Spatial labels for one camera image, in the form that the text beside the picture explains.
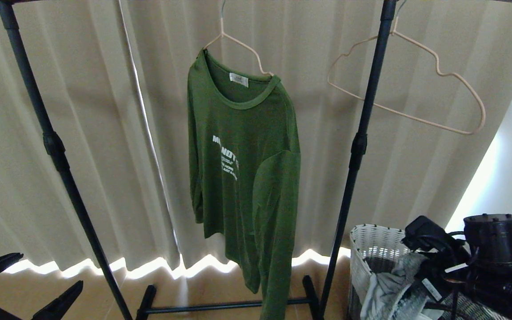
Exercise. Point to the pale grey shorts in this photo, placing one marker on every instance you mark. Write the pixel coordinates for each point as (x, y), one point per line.
(385, 289)

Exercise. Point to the beige curtain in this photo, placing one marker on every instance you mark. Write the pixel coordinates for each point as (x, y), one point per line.
(82, 89)

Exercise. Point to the green sleeveless top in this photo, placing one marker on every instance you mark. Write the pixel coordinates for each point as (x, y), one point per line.
(247, 178)

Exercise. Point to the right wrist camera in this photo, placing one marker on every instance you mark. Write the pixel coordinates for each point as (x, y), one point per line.
(429, 233)

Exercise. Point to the black clothes rack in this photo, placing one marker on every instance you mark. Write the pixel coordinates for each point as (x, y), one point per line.
(358, 146)

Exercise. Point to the white laundry basket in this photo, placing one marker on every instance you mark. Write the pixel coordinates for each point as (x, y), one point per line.
(371, 244)

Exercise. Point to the pink clothes hanger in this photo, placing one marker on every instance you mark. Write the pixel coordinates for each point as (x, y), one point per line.
(480, 111)
(242, 44)

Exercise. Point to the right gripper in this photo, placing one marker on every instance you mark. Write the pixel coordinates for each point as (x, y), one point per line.
(442, 275)

